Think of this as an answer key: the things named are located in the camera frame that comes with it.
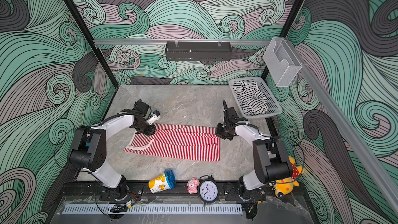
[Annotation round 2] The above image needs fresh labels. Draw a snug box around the yellow blue snack cup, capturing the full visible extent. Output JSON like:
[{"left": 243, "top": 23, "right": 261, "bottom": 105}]
[{"left": 148, "top": 169, "right": 176, "bottom": 194}]

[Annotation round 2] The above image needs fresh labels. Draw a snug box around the black white zebra tank top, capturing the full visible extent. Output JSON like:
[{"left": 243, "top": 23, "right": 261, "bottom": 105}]
[{"left": 232, "top": 81, "right": 268, "bottom": 116}]

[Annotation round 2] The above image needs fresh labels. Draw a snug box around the red white striped tank top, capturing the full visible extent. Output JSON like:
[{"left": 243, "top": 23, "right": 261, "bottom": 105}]
[{"left": 124, "top": 123, "right": 220, "bottom": 162}]

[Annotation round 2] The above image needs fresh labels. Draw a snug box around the aluminium wall rail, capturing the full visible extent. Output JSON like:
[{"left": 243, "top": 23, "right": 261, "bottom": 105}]
[
  {"left": 93, "top": 38, "right": 271, "bottom": 46},
  {"left": 287, "top": 41, "right": 398, "bottom": 224}
]

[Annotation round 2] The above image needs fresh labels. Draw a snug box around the white slotted cable duct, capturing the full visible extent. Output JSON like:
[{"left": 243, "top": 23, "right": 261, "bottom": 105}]
[{"left": 62, "top": 203, "right": 243, "bottom": 215}]

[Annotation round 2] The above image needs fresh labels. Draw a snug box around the grey plastic laundry basket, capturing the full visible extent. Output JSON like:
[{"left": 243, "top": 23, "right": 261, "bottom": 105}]
[{"left": 229, "top": 77, "right": 283, "bottom": 119}]

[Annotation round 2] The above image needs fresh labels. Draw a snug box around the pink plush toy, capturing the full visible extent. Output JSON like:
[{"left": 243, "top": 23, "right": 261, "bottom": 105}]
[{"left": 186, "top": 177, "right": 200, "bottom": 195}]

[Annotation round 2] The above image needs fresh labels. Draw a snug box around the aluminium right wall rail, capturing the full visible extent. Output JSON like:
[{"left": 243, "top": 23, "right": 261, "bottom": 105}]
[{"left": 287, "top": 41, "right": 398, "bottom": 224}]

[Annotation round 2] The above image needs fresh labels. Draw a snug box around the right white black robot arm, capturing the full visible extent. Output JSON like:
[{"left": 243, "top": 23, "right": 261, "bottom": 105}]
[{"left": 215, "top": 101, "right": 293, "bottom": 194}]

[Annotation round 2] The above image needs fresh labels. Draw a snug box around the black alarm clock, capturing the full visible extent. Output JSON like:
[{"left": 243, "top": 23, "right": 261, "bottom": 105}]
[{"left": 198, "top": 175, "right": 219, "bottom": 206}]

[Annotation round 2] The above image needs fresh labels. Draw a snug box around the yellow plush toy red shirt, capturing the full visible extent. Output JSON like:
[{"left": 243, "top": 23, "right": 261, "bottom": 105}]
[{"left": 269, "top": 157, "right": 305, "bottom": 198}]

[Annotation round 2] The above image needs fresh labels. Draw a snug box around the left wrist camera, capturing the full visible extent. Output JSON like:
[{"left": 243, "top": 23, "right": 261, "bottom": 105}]
[{"left": 146, "top": 110, "right": 161, "bottom": 125}]

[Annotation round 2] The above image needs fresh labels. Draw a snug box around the clear plastic wall bin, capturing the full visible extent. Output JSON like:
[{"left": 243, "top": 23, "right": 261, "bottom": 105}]
[{"left": 263, "top": 37, "right": 302, "bottom": 88}]

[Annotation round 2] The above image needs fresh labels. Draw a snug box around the black metal wall shelf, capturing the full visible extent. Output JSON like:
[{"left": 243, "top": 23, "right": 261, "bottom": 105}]
[{"left": 165, "top": 41, "right": 232, "bottom": 64}]

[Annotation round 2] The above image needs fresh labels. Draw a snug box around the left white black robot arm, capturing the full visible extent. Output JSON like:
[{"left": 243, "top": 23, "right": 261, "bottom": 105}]
[{"left": 67, "top": 100, "right": 161, "bottom": 201}]

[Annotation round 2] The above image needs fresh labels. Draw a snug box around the aluminium back wall rail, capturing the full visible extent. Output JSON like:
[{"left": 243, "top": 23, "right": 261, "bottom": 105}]
[{"left": 93, "top": 38, "right": 271, "bottom": 46}]

